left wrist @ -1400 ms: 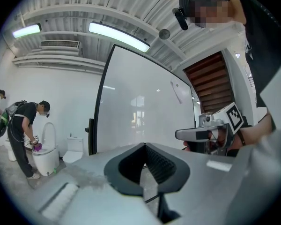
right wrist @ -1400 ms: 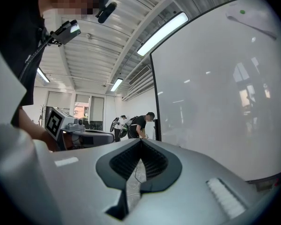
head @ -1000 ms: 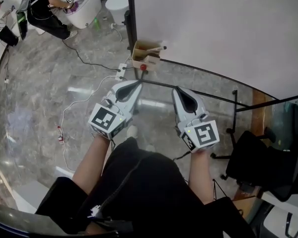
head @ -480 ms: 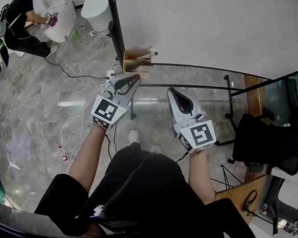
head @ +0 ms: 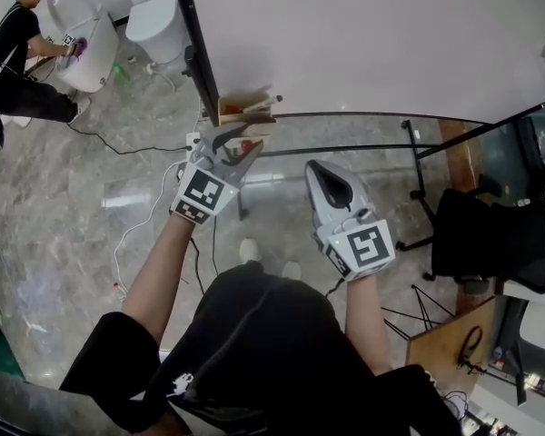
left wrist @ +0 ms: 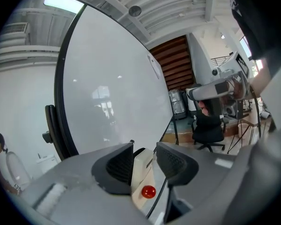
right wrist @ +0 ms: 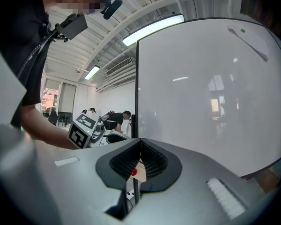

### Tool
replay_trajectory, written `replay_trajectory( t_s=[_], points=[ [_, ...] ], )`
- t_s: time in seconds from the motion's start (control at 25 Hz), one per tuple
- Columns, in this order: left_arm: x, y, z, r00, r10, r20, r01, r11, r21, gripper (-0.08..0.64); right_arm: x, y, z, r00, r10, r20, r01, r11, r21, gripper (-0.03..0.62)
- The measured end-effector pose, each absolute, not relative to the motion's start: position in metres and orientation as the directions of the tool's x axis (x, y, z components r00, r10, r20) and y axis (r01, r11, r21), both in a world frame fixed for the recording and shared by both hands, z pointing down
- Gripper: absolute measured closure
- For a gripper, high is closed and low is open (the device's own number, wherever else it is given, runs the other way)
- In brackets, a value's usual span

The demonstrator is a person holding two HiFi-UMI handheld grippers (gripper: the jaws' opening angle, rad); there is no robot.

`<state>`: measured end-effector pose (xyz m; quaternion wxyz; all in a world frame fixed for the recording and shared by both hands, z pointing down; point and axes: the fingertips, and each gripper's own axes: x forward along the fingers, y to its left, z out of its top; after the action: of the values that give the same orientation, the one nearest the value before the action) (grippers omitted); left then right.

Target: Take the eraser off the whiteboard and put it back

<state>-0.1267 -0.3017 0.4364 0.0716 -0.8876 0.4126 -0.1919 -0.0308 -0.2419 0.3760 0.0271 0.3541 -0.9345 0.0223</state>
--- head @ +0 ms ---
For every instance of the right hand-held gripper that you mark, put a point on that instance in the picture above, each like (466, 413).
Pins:
(363, 248)

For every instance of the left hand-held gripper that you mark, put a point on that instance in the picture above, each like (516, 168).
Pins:
(202, 193)

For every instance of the person's left forearm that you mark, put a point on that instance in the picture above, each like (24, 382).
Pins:
(159, 280)

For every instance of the person's right forearm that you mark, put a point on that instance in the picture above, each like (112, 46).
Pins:
(365, 325)

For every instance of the large white board panel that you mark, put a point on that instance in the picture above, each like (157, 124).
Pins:
(368, 39)

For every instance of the red round magnet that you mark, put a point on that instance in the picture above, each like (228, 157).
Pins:
(246, 144)

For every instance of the white power strip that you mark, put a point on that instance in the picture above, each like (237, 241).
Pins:
(193, 141)

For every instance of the small wooden box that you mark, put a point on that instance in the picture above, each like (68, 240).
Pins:
(260, 132)

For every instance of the person's right white shoe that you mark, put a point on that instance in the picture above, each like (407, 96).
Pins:
(291, 270)

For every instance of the person's white shoe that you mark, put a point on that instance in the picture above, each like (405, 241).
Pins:
(249, 249)
(291, 270)

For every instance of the person's left white shoe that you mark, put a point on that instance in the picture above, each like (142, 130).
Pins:
(249, 249)

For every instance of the brown wooden bench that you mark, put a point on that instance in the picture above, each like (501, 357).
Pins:
(456, 152)

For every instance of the green plastic bottle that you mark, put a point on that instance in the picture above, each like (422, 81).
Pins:
(121, 72)

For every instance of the black tripod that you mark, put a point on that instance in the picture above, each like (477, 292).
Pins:
(420, 311)

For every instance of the small white toilet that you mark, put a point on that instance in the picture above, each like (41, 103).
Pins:
(154, 21)

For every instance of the black office chair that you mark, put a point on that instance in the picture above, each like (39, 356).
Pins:
(499, 239)

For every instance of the clear bottle with red label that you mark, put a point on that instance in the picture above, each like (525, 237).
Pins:
(120, 290)

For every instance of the person's black clothing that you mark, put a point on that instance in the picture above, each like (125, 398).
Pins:
(263, 357)

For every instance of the large white toilet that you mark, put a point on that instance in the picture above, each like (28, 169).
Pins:
(88, 39)

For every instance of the purple cloth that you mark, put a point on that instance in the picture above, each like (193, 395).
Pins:
(80, 46)

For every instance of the brown wooden table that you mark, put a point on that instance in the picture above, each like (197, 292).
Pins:
(449, 343)

